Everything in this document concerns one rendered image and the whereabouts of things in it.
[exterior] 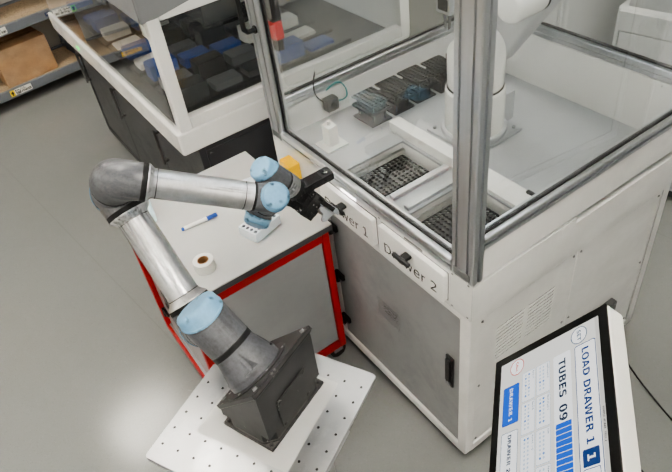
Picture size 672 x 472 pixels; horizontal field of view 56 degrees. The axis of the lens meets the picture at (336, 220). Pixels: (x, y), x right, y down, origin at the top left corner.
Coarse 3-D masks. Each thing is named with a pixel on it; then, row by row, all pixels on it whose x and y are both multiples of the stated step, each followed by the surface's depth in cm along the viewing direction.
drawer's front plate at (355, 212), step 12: (324, 192) 212; (336, 192) 205; (336, 204) 208; (348, 204) 200; (348, 216) 204; (360, 216) 197; (372, 216) 193; (360, 228) 201; (372, 228) 194; (372, 240) 198
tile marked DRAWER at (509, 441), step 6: (510, 432) 127; (516, 432) 125; (504, 438) 127; (510, 438) 126; (516, 438) 124; (504, 444) 126; (510, 444) 125; (516, 444) 123; (504, 450) 125; (510, 450) 124; (516, 450) 122; (504, 456) 124; (510, 456) 123; (516, 456) 121; (504, 462) 123; (510, 462) 122; (516, 462) 120; (504, 468) 122; (510, 468) 121; (516, 468) 119
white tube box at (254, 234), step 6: (276, 216) 219; (270, 222) 217; (276, 222) 220; (240, 228) 217; (246, 228) 217; (252, 228) 216; (270, 228) 218; (240, 234) 219; (246, 234) 216; (252, 234) 214; (258, 234) 214; (264, 234) 217; (252, 240) 216; (258, 240) 215
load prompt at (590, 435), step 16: (576, 352) 123; (592, 352) 120; (576, 368) 121; (592, 368) 117; (576, 384) 118; (592, 384) 115; (592, 400) 113; (592, 416) 110; (592, 432) 108; (592, 448) 106; (592, 464) 105
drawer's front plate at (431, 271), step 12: (384, 228) 189; (384, 240) 191; (396, 240) 184; (384, 252) 195; (396, 252) 188; (408, 252) 182; (420, 252) 179; (396, 264) 192; (420, 264) 179; (432, 264) 175; (420, 276) 182; (432, 276) 176; (444, 276) 172; (432, 288) 180; (444, 288) 175; (444, 300) 178
